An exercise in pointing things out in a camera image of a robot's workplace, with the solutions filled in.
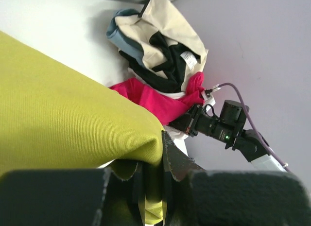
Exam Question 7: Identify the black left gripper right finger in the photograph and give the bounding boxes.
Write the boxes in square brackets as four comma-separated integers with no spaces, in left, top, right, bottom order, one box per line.
[162,131,311,226]

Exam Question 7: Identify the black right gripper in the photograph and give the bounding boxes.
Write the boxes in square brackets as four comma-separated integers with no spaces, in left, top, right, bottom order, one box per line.
[169,104,203,137]

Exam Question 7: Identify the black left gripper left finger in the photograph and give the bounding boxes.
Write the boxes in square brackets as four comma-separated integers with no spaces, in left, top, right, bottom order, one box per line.
[0,168,145,226]

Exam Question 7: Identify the magenta pink cloth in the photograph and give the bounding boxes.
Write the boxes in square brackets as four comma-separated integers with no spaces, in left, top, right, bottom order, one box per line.
[110,72,205,125]

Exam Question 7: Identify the yellow-green cloth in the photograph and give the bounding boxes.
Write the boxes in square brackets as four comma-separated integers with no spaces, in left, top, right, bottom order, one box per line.
[0,33,164,225]

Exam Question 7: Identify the cream canvas tote bag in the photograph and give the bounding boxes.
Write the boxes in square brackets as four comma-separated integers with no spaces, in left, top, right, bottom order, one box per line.
[115,0,208,91]

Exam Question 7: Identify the light blue cloth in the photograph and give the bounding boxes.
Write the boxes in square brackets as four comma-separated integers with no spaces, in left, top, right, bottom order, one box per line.
[106,9,145,68]

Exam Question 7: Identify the black printed t-shirt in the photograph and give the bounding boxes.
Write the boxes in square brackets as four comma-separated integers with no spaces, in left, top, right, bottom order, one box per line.
[119,32,190,93]

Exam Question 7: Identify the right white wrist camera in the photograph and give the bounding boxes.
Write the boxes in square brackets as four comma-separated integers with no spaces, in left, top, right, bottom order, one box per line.
[201,89,216,106]

